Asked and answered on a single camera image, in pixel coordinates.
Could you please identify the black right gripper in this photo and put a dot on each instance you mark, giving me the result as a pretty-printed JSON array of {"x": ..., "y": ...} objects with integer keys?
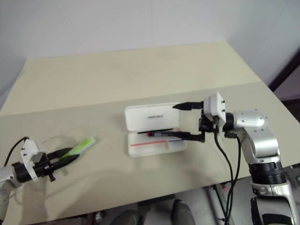
[{"x": 207, "y": 125}]

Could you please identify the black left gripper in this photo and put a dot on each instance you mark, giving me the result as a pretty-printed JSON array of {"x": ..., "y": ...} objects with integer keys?
[{"x": 42, "y": 166}]

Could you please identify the green marker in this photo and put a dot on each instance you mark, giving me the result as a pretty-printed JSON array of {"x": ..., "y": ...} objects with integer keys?
[{"x": 85, "y": 144}]

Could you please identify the red marker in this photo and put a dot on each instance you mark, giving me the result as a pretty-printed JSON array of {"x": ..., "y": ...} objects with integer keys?
[{"x": 154, "y": 134}]

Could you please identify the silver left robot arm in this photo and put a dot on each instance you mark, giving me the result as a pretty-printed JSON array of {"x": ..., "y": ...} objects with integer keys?
[{"x": 8, "y": 175}]

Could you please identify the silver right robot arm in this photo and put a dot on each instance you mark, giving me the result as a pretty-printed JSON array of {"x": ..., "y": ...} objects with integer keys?
[{"x": 255, "y": 122}]

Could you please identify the white plastic pencil case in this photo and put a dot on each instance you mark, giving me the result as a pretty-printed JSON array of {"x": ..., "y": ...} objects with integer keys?
[{"x": 152, "y": 126}]

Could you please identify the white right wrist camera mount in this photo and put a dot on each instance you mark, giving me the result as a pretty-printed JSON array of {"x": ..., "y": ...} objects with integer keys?
[{"x": 214, "y": 105}]

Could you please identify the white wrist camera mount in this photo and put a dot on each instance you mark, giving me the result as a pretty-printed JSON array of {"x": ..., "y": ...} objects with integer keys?
[
  {"x": 29, "y": 150},
  {"x": 214, "y": 105}
]

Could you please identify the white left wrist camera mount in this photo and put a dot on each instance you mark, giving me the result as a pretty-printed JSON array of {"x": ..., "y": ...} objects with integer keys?
[{"x": 29, "y": 150}]

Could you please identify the grey metal table frame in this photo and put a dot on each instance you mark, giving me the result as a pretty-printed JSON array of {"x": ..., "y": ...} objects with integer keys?
[{"x": 218, "y": 204}]

